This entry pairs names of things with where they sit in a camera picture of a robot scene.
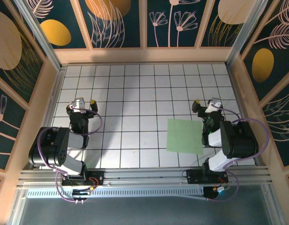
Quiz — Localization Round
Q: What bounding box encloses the green paper sheet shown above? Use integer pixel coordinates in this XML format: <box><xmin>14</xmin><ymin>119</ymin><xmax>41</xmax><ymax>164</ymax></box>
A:
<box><xmin>165</xmin><ymin>118</ymin><xmax>205</xmax><ymax>155</ymax></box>

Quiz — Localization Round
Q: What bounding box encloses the black electronics module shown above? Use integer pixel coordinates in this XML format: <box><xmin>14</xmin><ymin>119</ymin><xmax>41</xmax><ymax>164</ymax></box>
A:
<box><xmin>71</xmin><ymin>188</ymin><xmax>90</xmax><ymax>203</ymax></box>
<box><xmin>202</xmin><ymin>187</ymin><xmax>221</xmax><ymax>202</ymax></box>

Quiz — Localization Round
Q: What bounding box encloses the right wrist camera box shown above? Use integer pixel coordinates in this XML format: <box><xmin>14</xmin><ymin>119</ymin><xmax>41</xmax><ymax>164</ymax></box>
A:
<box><xmin>206</xmin><ymin>97</ymin><xmax>222</xmax><ymax>113</ymax></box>

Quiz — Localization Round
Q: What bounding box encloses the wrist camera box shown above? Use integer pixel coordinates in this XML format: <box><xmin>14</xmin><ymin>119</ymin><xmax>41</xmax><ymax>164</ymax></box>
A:
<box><xmin>206</xmin><ymin>97</ymin><xmax>222</xmax><ymax>113</ymax></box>
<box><xmin>73</xmin><ymin>97</ymin><xmax>85</xmax><ymax>111</ymax></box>

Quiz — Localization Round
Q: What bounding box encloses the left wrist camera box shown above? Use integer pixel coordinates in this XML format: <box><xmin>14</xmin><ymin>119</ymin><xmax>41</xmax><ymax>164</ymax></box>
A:
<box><xmin>73</xmin><ymin>97</ymin><xmax>85</xmax><ymax>111</ymax></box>

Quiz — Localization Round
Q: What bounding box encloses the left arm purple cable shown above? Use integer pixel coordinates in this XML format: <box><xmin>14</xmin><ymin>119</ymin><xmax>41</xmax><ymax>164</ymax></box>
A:
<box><xmin>38</xmin><ymin>106</ymin><xmax>104</xmax><ymax>204</ymax></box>

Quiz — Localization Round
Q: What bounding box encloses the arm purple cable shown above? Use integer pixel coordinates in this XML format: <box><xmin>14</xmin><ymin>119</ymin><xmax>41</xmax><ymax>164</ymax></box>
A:
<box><xmin>38</xmin><ymin>106</ymin><xmax>104</xmax><ymax>204</ymax></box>
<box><xmin>205</xmin><ymin>104</ymin><xmax>269</xmax><ymax>203</ymax></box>

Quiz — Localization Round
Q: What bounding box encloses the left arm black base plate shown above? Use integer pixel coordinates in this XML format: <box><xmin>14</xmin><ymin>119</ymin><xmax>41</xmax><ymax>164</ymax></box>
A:
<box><xmin>61</xmin><ymin>170</ymin><xmax>105</xmax><ymax>187</ymax></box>

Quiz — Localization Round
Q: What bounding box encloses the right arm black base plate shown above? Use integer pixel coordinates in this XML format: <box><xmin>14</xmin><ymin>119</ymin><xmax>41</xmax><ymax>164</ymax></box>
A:
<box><xmin>185</xmin><ymin>168</ymin><xmax>229</xmax><ymax>186</ymax></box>

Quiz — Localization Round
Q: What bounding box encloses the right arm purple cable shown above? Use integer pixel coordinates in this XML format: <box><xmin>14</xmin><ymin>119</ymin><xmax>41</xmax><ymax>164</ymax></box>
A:
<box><xmin>205</xmin><ymin>104</ymin><xmax>269</xmax><ymax>203</ymax></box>

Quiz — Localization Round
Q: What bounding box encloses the aluminium corner post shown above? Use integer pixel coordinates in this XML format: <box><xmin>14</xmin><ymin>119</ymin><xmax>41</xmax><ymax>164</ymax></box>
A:
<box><xmin>225</xmin><ymin>0</ymin><xmax>269</xmax><ymax>68</ymax></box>
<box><xmin>14</xmin><ymin>0</ymin><xmax>64</xmax><ymax>71</ymax></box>

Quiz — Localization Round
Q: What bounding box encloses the long aluminium mounting rail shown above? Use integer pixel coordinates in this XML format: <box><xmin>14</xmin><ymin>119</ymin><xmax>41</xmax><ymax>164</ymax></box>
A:
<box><xmin>16</xmin><ymin>165</ymin><xmax>275</xmax><ymax>188</ymax></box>

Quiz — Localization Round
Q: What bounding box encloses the grey slotted cable duct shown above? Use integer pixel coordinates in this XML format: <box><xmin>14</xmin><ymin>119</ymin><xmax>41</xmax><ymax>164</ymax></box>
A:
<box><xmin>26</xmin><ymin>187</ymin><xmax>206</xmax><ymax>200</ymax></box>

